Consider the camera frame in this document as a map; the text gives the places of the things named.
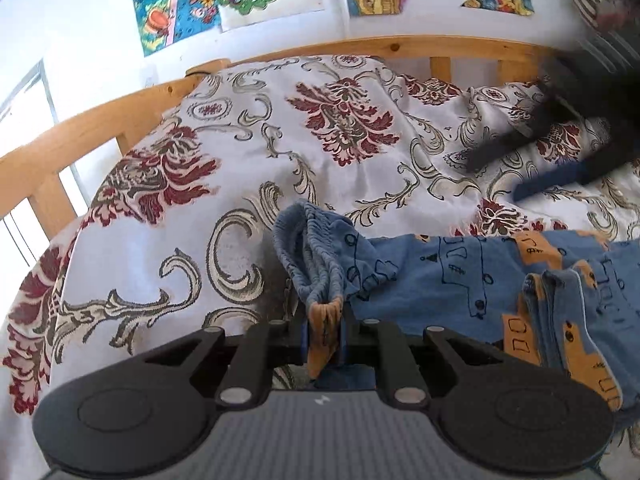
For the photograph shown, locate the blue orange printed pants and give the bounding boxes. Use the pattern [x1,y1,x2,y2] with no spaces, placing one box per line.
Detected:
[273,202,639,411]

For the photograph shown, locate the white floral bedspread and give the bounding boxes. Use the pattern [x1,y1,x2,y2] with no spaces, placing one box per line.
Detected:
[1,55,639,426]

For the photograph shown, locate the cartoon girl poster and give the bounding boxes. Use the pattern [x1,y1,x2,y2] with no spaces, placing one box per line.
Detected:
[132,0,220,56]

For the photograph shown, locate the wooden bed frame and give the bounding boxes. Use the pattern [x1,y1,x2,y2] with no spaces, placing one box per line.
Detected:
[1,35,554,238]

